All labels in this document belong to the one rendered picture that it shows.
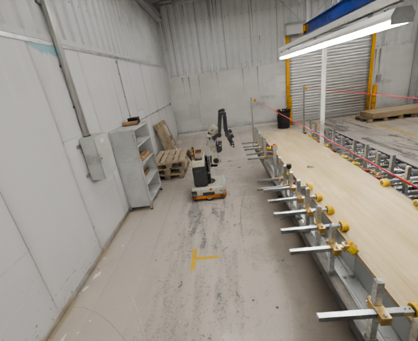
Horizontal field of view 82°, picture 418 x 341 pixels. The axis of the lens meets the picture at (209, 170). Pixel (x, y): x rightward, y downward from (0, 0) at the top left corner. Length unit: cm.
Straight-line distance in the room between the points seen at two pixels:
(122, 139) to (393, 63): 1074
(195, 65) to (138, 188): 684
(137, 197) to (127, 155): 85
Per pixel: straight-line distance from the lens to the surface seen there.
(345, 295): 202
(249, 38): 1058
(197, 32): 1053
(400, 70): 1266
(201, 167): 442
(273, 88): 1064
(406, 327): 193
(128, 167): 454
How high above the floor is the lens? 216
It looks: 21 degrees down
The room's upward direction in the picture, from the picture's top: 8 degrees counter-clockwise
